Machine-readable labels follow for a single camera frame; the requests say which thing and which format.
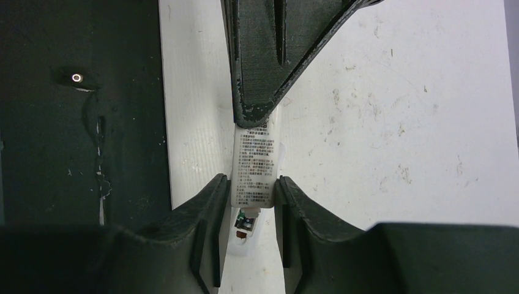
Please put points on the white remote control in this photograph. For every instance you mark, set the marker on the white remote control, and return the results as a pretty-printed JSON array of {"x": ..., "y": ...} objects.
[{"x": 241, "y": 242}]

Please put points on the white battery cover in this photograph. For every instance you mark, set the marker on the white battery cover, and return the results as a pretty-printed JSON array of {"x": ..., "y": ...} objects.
[{"x": 255, "y": 164}]

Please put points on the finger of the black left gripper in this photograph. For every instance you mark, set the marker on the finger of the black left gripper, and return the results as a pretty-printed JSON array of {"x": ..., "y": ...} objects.
[
  {"x": 272, "y": 43},
  {"x": 227, "y": 18}
]

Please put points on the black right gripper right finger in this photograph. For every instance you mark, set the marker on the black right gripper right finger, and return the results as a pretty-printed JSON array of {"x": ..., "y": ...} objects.
[{"x": 321, "y": 253}]

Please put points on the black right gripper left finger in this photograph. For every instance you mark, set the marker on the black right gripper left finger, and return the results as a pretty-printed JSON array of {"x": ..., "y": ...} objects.
[{"x": 182, "y": 253}]

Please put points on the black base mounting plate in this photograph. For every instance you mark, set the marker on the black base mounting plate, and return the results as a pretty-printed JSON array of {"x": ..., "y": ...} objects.
[{"x": 83, "y": 130}]

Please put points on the green AAA battery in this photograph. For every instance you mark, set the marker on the green AAA battery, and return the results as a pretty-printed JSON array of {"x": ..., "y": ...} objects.
[{"x": 243, "y": 222}]

